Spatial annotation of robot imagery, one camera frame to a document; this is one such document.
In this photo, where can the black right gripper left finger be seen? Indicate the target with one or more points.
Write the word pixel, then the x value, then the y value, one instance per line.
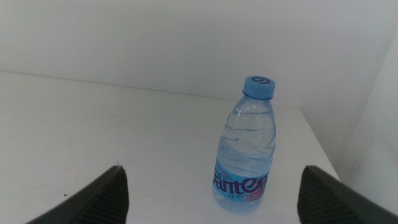
pixel 102 199

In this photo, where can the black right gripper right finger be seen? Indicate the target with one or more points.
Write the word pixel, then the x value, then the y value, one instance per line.
pixel 326 202

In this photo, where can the clear water bottle blue cap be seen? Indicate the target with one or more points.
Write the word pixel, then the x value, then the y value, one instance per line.
pixel 245 155

